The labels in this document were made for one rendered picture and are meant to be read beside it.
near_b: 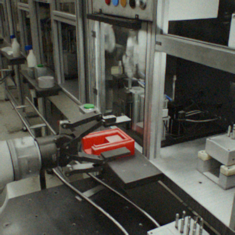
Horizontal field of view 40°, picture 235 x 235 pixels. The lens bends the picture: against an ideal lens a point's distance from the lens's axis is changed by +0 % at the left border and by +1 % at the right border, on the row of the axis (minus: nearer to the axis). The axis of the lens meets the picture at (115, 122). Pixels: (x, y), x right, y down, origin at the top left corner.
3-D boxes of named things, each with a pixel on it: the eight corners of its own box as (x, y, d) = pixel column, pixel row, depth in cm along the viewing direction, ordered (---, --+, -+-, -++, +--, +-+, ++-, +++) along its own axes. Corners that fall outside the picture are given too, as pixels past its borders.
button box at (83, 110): (79, 132, 134) (77, 105, 129) (96, 128, 137) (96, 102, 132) (86, 139, 127) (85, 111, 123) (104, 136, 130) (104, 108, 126)
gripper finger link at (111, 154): (105, 157, 79) (105, 160, 79) (130, 151, 82) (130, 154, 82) (100, 152, 81) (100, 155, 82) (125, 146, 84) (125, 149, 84)
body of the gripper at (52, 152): (42, 179, 70) (83, 169, 74) (39, 144, 67) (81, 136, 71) (34, 163, 77) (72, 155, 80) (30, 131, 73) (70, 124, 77)
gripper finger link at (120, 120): (99, 123, 78) (99, 120, 78) (125, 118, 81) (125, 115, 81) (105, 127, 76) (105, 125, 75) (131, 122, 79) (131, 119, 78)
